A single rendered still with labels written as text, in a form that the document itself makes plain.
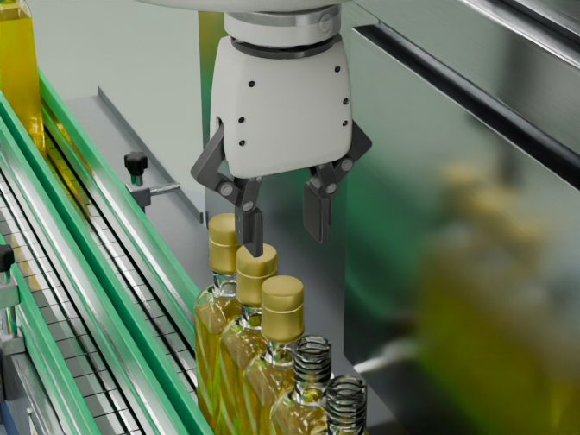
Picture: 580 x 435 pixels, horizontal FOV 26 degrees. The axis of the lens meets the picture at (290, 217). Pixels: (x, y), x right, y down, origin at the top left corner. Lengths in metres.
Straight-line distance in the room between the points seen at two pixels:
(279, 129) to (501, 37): 0.17
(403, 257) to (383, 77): 0.15
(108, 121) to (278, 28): 1.14
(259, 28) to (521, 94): 0.19
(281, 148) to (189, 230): 0.75
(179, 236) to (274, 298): 0.66
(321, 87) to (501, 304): 0.21
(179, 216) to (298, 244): 0.36
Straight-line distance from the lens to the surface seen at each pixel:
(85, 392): 1.38
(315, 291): 1.35
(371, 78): 1.06
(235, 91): 0.89
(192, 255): 1.61
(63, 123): 1.84
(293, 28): 0.87
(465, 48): 0.94
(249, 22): 0.87
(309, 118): 0.92
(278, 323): 1.01
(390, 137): 1.05
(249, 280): 1.05
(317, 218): 0.98
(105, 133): 1.94
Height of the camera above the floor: 1.87
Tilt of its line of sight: 29 degrees down
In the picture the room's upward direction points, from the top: straight up
